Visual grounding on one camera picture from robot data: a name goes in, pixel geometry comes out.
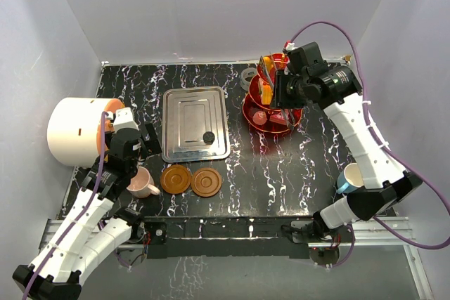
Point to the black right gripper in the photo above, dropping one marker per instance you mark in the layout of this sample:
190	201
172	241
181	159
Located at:
281	100

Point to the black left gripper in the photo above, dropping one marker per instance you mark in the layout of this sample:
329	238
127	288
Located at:
152	145

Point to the brown wooden coaster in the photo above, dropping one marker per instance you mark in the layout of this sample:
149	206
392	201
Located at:
206	182
175	179

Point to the yellow orange cake piece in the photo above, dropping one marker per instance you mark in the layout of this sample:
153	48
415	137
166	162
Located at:
266	93

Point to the pink ceramic cup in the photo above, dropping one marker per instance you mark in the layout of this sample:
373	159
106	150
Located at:
143	185

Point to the orange fish shaped pastry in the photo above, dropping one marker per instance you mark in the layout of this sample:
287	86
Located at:
269	64

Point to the red white strawberry cake slice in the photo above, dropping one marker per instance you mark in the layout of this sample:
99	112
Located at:
278	119

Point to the silver metal serving tongs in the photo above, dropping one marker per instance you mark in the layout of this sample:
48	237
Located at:
280	61

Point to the dark chocolate cookie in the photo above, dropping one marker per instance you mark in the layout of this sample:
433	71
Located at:
208	137

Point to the red three-tier cake stand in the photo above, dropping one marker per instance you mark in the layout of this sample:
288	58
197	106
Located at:
251	104

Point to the pink roll cake top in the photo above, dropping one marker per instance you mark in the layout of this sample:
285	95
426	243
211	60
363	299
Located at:
259	117

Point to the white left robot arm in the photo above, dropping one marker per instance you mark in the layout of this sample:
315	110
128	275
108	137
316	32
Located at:
75	250

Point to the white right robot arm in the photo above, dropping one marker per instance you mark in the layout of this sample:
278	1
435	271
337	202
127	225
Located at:
386	181

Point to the silver metal tray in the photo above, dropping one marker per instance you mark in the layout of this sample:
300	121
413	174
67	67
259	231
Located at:
186	115

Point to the clear tape roll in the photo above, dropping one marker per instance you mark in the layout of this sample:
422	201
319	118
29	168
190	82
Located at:
246	77

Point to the white cylindrical drum container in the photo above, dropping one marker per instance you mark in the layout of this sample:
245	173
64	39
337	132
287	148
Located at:
73	132

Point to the blue ceramic cup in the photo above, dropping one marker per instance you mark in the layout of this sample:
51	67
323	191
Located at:
349	180

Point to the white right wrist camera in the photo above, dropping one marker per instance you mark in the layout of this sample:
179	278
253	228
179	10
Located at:
288	46

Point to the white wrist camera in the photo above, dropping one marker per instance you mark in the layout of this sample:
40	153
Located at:
288	46
124	119

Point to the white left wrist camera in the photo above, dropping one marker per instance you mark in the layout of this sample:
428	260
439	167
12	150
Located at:
124	119

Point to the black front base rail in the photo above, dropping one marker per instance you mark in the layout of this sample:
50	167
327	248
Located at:
236	236

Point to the aluminium frame rail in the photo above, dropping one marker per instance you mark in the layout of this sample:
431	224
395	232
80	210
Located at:
415	263

